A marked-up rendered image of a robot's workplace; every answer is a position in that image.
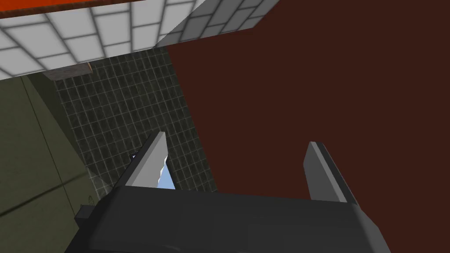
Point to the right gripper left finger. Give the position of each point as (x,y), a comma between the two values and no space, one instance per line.
(147,168)

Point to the olive green cabinet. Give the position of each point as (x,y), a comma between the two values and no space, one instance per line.
(31,151)

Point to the dark brown door leaf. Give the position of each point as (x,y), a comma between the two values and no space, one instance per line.
(316,88)

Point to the pale blue white object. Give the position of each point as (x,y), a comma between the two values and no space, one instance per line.
(168,179)

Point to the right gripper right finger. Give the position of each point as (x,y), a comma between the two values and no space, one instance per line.
(325,179)

